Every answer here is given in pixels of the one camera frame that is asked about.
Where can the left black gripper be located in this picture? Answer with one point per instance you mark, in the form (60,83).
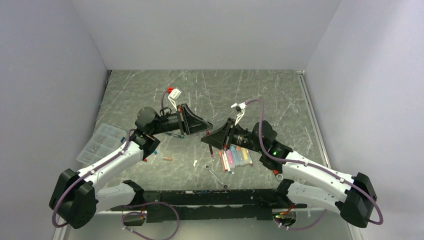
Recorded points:
(191,123)

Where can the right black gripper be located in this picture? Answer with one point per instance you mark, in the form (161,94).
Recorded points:
(220,138)

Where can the orange marker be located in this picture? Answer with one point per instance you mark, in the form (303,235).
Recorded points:
(222,161)

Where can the dark red marker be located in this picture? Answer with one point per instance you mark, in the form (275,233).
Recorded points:
(210,147)

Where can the blue highlighter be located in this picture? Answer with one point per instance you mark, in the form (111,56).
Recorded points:
(235,156)

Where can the green marker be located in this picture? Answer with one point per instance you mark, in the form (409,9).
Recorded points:
(174,135)

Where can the pink highlighter body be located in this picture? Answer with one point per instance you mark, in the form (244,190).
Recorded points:
(230,158)

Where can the red capped white marker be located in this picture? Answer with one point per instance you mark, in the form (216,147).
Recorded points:
(224,160)

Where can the yellow highlighter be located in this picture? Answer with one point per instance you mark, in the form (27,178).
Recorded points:
(245,156)

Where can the orange highlighter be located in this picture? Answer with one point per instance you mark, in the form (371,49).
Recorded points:
(240,156)

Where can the blue capped white marker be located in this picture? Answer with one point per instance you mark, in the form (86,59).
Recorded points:
(228,164)

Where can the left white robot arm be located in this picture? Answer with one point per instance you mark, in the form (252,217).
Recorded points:
(79,195)

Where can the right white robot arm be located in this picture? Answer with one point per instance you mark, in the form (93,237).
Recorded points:
(304,181)

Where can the silver ratchet wrench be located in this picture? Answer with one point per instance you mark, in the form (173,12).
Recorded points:
(224,185)

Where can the clear plastic parts box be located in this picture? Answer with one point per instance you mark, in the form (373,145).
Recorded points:
(105,140)

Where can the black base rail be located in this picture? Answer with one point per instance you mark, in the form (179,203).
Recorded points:
(257,204)

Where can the aluminium side rail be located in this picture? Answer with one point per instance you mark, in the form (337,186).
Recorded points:
(321,145)

